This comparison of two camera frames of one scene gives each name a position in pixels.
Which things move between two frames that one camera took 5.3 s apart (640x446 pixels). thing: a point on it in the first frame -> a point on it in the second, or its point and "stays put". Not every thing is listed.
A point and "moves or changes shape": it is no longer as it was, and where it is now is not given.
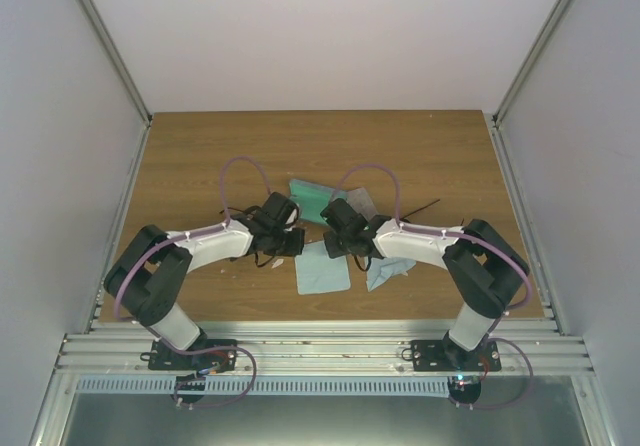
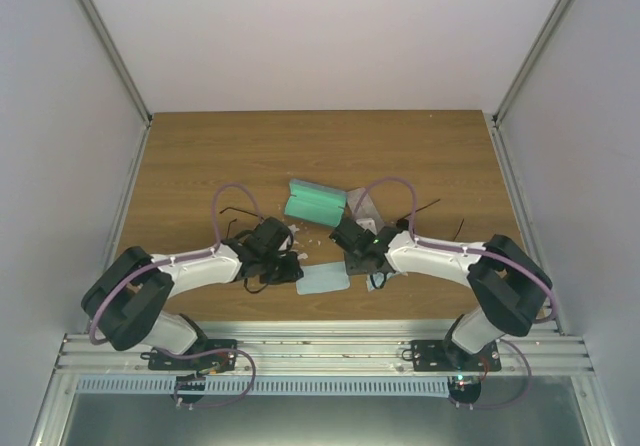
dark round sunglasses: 405,218 stays put
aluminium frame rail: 325,348 stays put
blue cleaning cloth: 317,272 moves or changes shape
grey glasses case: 360,200 stays put
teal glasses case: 313,199 stays put
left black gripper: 296,247 -> 291,274
